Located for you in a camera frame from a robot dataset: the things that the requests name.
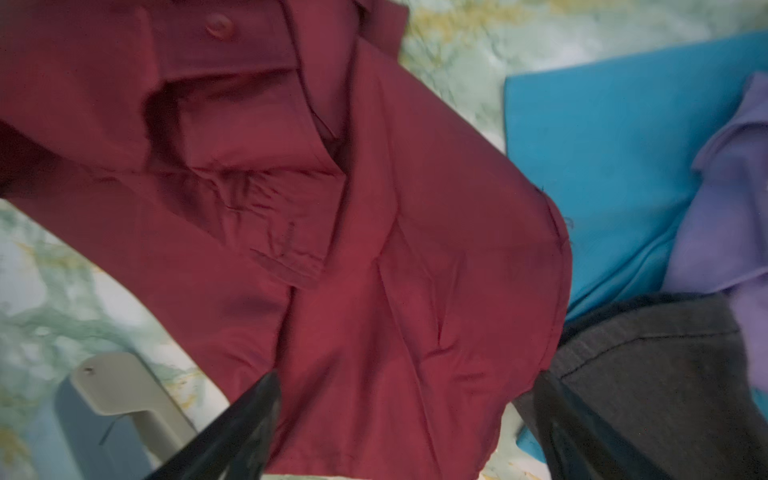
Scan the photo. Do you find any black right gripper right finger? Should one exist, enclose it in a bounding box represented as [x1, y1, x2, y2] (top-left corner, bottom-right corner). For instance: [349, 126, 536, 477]
[533, 371, 670, 480]

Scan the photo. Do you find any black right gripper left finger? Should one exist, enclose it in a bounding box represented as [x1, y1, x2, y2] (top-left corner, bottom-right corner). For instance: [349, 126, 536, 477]
[148, 371, 281, 480]

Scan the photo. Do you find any maroon button shirt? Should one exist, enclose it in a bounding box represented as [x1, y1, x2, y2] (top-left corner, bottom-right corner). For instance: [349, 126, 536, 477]
[1, 1, 572, 479]

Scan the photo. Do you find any dark grey cloth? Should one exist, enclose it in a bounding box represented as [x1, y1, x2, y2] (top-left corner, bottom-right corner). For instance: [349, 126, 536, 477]
[514, 293, 767, 479]

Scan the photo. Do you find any lilac purple cloth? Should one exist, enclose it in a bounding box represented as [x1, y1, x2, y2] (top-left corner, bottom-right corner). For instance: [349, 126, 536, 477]
[662, 73, 767, 391]

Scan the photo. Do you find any teal blue cloth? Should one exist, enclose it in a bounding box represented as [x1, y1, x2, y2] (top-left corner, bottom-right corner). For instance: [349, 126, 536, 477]
[503, 31, 768, 464]

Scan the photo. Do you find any grey blue board eraser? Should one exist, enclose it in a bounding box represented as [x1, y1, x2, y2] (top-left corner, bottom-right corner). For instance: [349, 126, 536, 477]
[54, 352, 197, 479]

